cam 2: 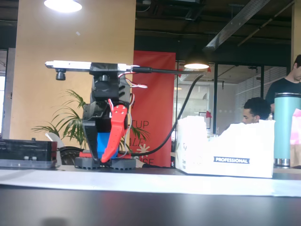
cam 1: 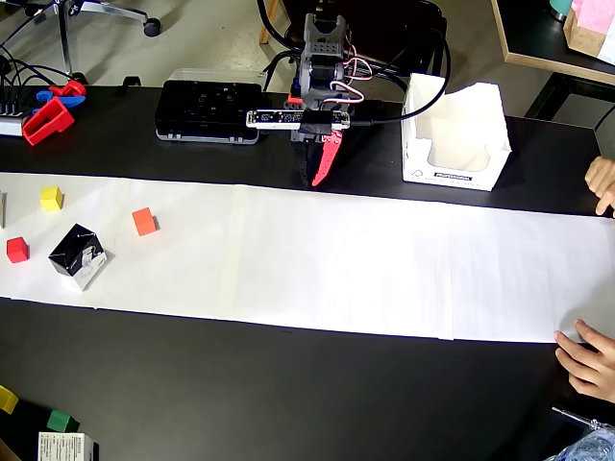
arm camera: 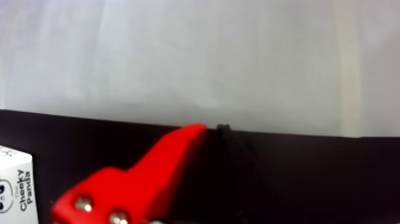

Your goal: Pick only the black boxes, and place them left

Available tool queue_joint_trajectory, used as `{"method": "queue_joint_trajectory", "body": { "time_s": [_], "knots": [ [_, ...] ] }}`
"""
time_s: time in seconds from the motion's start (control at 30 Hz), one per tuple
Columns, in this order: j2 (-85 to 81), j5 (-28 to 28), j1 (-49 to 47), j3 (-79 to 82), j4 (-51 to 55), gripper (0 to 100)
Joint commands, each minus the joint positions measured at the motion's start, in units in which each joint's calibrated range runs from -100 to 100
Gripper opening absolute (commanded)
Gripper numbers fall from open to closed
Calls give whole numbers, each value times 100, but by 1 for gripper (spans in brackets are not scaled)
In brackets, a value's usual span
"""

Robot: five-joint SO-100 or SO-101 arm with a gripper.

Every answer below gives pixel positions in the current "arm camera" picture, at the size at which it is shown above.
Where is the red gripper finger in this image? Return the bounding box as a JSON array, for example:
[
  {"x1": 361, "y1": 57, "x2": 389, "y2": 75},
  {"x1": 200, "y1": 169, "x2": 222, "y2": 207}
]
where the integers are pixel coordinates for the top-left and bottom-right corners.
[{"x1": 51, "y1": 123, "x2": 208, "y2": 224}]

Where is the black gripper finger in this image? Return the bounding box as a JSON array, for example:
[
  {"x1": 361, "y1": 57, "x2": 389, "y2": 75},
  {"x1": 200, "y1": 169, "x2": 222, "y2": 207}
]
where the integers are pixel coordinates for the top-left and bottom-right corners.
[{"x1": 216, "y1": 123, "x2": 292, "y2": 224}]

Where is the white cardboard display box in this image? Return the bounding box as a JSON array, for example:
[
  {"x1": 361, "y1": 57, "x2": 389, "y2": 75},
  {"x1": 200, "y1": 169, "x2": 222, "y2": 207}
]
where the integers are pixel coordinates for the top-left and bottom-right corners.
[{"x1": 0, "y1": 145, "x2": 40, "y2": 224}]

